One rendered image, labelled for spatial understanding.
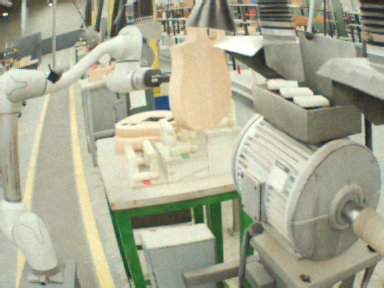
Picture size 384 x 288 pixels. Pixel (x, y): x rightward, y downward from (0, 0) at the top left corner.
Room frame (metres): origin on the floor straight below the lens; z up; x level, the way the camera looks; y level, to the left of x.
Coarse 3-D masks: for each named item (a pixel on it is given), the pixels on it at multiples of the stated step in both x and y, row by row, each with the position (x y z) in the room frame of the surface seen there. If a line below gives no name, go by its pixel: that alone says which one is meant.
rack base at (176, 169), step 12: (156, 144) 2.16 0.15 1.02; (180, 144) 2.13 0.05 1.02; (168, 156) 1.98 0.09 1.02; (180, 156) 1.96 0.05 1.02; (192, 156) 1.95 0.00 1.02; (204, 156) 1.95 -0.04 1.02; (168, 168) 1.92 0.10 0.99; (180, 168) 1.93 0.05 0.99; (192, 168) 1.94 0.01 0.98; (204, 168) 1.95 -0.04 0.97; (168, 180) 1.92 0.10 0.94; (180, 180) 1.93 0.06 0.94
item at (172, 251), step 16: (144, 240) 1.03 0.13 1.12; (160, 240) 1.03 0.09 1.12; (176, 240) 1.02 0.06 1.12; (192, 240) 1.02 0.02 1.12; (208, 240) 1.02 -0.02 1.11; (144, 256) 1.07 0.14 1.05; (160, 256) 0.99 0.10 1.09; (176, 256) 1.00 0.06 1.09; (192, 256) 1.01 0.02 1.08; (208, 256) 1.02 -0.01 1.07; (160, 272) 0.99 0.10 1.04; (176, 272) 1.00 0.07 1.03
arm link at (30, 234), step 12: (24, 216) 1.51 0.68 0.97; (36, 216) 1.52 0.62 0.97; (24, 228) 1.45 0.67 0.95; (36, 228) 1.47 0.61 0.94; (24, 240) 1.43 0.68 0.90; (36, 240) 1.44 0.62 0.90; (48, 240) 1.49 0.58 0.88; (24, 252) 1.45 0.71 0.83; (36, 252) 1.43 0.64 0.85; (48, 252) 1.46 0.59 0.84; (36, 264) 1.43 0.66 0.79; (48, 264) 1.45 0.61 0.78
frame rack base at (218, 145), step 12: (204, 132) 1.98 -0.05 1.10; (216, 132) 1.96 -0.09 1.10; (228, 132) 1.97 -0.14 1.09; (240, 132) 1.98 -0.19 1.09; (204, 144) 1.99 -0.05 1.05; (216, 144) 1.96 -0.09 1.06; (228, 144) 1.97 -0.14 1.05; (216, 156) 1.96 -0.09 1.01; (228, 156) 1.97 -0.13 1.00; (216, 168) 1.96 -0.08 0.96; (228, 168) 1.97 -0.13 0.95
